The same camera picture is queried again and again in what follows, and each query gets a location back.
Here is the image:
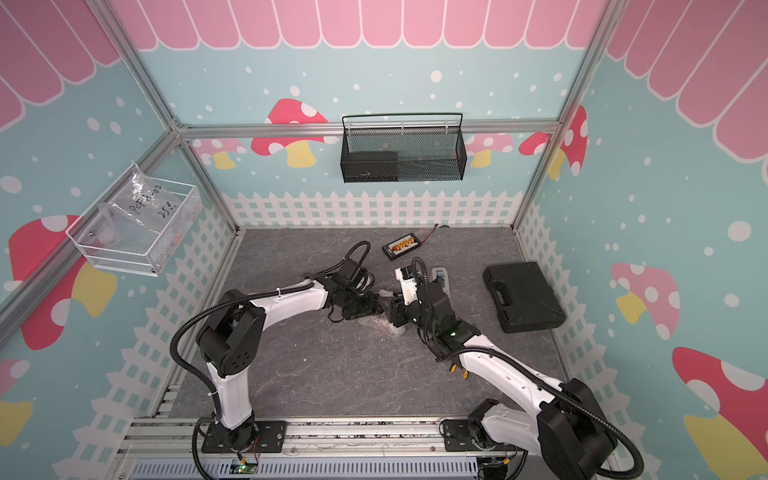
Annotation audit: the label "clear bubble wrap sheet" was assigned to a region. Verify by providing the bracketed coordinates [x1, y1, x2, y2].
[357, 314, 404, 338]

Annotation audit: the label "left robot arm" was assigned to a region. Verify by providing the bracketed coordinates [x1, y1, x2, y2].
[169, 241, 382, 452]

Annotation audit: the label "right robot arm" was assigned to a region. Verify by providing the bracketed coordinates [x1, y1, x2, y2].
[391, 257, 645, 479]

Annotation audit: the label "white blue tape dispenser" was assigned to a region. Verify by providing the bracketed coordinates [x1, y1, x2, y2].
[430, 267, 450, 296]

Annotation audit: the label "yellow blue pliers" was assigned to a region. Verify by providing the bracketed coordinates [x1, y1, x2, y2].
[450, 363, 469, 380]

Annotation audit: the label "black battery charger board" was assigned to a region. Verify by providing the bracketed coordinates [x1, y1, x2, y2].
[382, 233, 422, 261]

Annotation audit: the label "black plastic tool case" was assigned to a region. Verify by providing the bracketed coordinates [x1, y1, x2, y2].
[482, 262, 566, 334]

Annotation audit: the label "black box in basket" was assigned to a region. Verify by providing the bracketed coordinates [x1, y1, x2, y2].
[341, 151, 399, 183]

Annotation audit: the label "clear plastic labelled bag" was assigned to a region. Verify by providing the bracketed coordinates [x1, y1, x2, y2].
[99, 166, 202, 274]

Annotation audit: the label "red black charger cable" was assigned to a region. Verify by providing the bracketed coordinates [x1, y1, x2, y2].
[416, 224, 451, 247]

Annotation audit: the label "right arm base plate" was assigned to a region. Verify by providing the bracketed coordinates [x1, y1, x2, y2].
[439, 418, 480, 452]

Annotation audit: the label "black mesh wall basket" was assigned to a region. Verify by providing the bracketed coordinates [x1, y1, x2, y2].
[341, 112, 468, 182]

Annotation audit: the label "white ribbed cable duct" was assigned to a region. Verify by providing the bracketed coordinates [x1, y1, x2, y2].
[128, 457, 481, 480]

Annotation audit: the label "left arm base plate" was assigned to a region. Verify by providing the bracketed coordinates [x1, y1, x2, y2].
[202, 420, 288, 454]

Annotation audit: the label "white wire wall basket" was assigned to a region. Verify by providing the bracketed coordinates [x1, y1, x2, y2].
[66, 164, 203, 277]

